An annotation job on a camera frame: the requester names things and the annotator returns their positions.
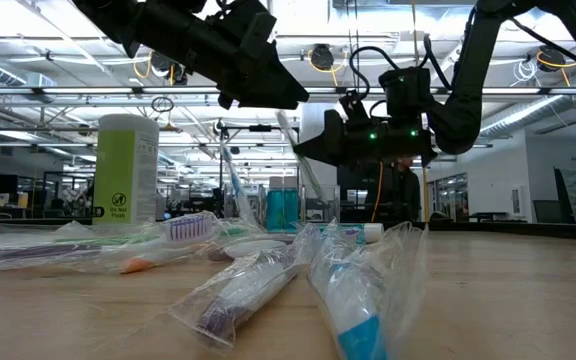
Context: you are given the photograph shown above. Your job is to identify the long ceiling light strip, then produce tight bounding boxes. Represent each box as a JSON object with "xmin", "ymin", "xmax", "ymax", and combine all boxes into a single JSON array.
[{"xmin": 0, "ymin": 85, "xmax": 576, "ymax": 97}]

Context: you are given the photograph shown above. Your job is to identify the green white wipes canister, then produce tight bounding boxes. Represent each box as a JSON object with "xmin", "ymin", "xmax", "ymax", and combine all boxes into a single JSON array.
[{"xmin": 92, "ymin": 113, "xmax": 161, "ymax": 231}]

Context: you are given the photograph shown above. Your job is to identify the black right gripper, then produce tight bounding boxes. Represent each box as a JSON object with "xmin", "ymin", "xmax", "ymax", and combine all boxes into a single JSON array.
[{"xmin": 292, "ymin": 110, "xmax": 440, "ymax": 169}]

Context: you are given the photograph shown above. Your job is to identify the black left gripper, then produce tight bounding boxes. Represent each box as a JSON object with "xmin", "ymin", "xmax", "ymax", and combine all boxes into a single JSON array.
[{"xmin": 187, "ymin": 0, "xmax": 311, "ymax": 111}]

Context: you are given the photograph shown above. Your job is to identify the clear plastic organizer tray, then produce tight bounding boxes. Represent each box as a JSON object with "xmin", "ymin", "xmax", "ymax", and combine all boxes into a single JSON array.
[{"xmin": 222, "ymin": 184, "xmax": 342, "ymax": 234}]

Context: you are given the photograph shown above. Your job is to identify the yellow hanging cable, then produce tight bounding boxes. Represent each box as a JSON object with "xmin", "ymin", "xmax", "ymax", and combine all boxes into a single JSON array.
[{"xmin": 376, "ymin": 159, "xmax": 385, "ymax": 222}]

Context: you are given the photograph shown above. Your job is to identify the bagged purple toothbrush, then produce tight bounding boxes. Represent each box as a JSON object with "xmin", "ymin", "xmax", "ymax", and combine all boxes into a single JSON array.
[
  {"xmin": 202, "ymin": 224, "xmax": 369, "ymax": 264},
  {"xmin": 0, "ymin": 212, "xmax": 219, "ymax": 275},
  {"xmin": 167, "ymin": 222, "xmax": 324, "ymax": 351}
]

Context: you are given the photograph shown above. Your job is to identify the black looped right wrist cable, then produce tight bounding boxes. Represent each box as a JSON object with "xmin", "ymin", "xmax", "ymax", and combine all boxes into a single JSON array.
[{"xmin": 348, "ymin": 45, "xmax": 402, "ymax": 101}]

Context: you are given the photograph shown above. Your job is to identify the black office chair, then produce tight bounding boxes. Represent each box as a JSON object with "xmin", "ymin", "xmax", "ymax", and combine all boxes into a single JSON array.
[{"xmin": 552, "ymin": 167, "xmax": 576, "ymax": 224}]

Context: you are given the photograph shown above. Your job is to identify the bagged green toothbrush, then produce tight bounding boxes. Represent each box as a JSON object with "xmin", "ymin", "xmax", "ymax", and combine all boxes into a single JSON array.
[
  {"xmin": 0, "ymin": 225, "xmax": 259, "ymax": 251},
  {"xmin": 273, "ymin": 109, "xmax": 330, "ymax": 207}
]

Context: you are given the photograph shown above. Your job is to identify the black ceiling cable reel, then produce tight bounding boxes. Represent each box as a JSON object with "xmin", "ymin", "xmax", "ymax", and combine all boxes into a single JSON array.
[
  {"xmin": 535, "ymin": 45, "xmax": 567, "ymax": 71},
  {"xmin": 150, "ymin": 49, "xmax": 189, "ymax": 86},
  {"xmin": 310, "ymin": 43, "xmax": 337, "ymax": 71}
]

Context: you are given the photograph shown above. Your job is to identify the person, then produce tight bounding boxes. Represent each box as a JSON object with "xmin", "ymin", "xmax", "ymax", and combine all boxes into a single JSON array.
[{"xmin": 391, "ymin": 155, "xmax": 423, "ymax": 224}]

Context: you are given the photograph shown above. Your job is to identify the white building column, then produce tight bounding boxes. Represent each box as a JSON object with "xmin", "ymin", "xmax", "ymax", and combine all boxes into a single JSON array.
[{"xmin": 300, "ymin": 102, "xmax": 339, "ymax": 191}]

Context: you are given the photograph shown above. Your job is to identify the large black display screen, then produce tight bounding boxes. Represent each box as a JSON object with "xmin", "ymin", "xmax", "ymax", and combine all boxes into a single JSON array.
[{"xmin": 337, "ymin": 164, "xmax": 399, "ymax": 194}]

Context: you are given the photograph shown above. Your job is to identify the bagged orange toothbrush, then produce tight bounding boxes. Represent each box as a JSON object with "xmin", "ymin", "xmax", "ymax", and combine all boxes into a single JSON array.
[{"xmin": 117, "ymin": 242, "xmax": 219, "ymax": 275}]

